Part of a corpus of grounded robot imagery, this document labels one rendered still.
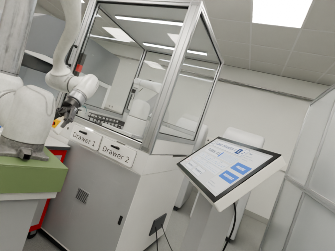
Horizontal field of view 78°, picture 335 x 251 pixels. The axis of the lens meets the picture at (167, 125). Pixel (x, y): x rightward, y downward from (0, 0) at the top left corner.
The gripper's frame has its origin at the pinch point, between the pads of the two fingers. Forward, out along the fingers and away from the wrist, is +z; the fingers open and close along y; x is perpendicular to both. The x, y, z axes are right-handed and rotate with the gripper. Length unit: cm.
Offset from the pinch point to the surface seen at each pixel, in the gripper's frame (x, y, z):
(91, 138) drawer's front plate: -40, 25, -29
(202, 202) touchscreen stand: -52, -63, 0
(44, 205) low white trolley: -64, 60, 18
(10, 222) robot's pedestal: -11.4, -3.4, 37.3
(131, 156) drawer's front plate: -49, -10, -21
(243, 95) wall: -245, -34, -317
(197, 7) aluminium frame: 4, -51, -103
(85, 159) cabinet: -51, 31, -17
